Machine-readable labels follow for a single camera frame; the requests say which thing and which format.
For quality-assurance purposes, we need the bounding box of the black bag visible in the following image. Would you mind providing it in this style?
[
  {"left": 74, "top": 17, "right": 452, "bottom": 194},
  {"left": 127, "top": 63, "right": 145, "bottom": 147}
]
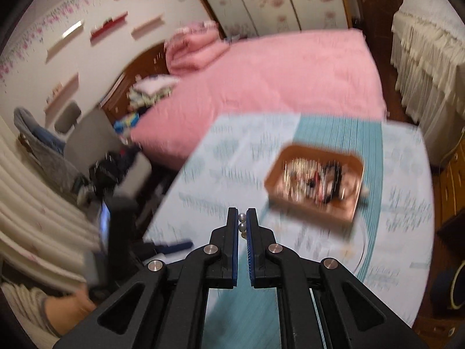
[{"left": 89, "top": 149, "right": 139, "bottom": 190}]

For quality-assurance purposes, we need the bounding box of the wooden headboard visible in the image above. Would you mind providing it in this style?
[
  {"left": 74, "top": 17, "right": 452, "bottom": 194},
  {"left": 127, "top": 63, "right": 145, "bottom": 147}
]
[{"left": 100, "top": 42, "right": 171, "bottom": 117}]

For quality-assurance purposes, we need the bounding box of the pink jewelry box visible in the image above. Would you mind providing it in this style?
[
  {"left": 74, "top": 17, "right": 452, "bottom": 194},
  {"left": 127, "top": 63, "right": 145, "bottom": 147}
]
[{"left": 264, "top": 145, "right": 371, "bottom": 225}]

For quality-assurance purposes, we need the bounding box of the red wall shelf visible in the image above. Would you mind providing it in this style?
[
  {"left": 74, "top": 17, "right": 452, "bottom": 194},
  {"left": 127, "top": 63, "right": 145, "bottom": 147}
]
[{"left": 90, "top": 13, "right": 129, "bottom": 43}]

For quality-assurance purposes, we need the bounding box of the wooden desk with drawers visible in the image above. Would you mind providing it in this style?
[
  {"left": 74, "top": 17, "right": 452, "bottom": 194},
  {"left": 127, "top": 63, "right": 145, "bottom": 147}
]
[{"left": 432, "top": 127, "right": 465, "bottom": 248}]

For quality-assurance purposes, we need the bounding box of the grey garment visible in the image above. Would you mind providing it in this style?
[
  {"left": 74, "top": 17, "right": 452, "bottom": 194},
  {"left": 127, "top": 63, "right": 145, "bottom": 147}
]
[{"left": 14, "top": 107, "right": 91, "bottom": 204}]

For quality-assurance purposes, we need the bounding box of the person's left forearm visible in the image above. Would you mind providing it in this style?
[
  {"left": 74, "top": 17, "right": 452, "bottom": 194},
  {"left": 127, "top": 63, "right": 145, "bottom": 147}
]
[{"left": 0, "top": 282, "right": 99, "bottom": 349}]

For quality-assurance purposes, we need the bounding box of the pile of clothes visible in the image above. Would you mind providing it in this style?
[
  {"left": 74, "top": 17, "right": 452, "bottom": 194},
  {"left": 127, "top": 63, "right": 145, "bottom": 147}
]
[{"left": 127, "top": 76, "right": 179, "bottom": 110}]

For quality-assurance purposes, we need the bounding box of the black bead bracelet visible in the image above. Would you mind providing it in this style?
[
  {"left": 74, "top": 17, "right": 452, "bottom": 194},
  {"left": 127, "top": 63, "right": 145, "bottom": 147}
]
[{"left": 316, "top": 163, "right": 347, "bottom": 204}]

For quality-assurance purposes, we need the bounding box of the blue patterned cloth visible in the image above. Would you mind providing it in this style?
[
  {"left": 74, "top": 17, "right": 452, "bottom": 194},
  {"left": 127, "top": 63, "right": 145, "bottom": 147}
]
[{"left": 114, "top": 113, "right": 141, "bottom": 132}]

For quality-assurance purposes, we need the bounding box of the grey chair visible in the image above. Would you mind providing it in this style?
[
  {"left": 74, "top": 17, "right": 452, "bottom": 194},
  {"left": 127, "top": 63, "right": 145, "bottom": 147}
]
[{"left": 54, "top": 102, "right": 151, "bottom": 197}]

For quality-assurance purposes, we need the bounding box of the white wall shelf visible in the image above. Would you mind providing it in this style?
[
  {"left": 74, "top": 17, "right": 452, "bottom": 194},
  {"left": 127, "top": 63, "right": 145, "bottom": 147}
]
[
  {"left": 62, "top": 21, "right": 85, "bottom": 39},
  {"left": 45, "top": 38, "right": 74, "bottom": 63}
]

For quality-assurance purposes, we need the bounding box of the cream pleated cloth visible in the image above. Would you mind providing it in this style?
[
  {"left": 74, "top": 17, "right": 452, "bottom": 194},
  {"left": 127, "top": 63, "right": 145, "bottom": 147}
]
[{"left": 0, "top": 116, "right": 104, "bottom": 288}]

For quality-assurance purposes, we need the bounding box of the folded pink quilt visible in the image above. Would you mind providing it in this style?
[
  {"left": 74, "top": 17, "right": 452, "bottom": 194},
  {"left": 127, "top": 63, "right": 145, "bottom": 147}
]
[{"left": 165, "top": 22, "right": 231, "bottom": 75}]

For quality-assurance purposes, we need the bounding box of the dark blue bucket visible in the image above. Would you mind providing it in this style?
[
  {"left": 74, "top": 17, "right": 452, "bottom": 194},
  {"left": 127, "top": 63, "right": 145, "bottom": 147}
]
[{"left": 430, "top": 265, "right": 465, "bottom": 310}]

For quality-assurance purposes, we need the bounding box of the pink bed blanket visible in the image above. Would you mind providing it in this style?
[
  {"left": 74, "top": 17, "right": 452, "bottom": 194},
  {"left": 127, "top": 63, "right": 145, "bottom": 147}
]
[{"left": 131, "top": 29, "right": 386, "bottom": 171}]

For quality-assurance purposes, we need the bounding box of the beige wall shelf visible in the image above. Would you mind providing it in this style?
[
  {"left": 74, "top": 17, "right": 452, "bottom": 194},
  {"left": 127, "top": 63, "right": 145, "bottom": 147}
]
[
  {"left": 131, "top": 14, "right": 165, "bottom": 39},
  {"left": 44, "top": 73, "right": 80, "bottom": 112}
]

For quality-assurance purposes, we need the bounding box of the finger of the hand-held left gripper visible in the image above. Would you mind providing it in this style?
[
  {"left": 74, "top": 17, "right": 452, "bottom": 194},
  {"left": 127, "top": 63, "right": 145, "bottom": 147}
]
[{"left": 143, "top": 239, "right": 193, "bottom": 261}]

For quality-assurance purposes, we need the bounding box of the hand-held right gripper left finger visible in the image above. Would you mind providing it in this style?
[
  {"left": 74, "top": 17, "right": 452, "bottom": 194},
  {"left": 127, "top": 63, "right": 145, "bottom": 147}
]
[{"left": 53, "top": 207, "right": 240, "bottom": 349}]

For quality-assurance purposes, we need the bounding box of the floral wardrobe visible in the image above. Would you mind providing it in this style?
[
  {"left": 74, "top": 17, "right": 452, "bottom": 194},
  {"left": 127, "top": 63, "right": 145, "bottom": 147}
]
[{"left": 189, "top": 0, "right": 353, "bottom": 39}]

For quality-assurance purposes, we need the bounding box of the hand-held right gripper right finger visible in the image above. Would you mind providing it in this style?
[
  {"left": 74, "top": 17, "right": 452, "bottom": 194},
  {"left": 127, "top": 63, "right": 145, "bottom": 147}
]
[{"left": 246, "top": 207, "right": 429, "bottom": 349}]

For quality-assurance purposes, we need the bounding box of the white lace cloth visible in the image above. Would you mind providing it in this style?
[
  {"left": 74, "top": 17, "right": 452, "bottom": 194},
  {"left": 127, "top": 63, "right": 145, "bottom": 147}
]
[{"left": 390, "top": 0, "right": 465, "bottom": 161}]

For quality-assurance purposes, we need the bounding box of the gold necklace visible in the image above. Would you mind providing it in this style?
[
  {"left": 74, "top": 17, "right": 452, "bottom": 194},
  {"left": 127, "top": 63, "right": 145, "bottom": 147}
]
[{"left": 282, "top": 156, "right": 316, "bottom": 202}]

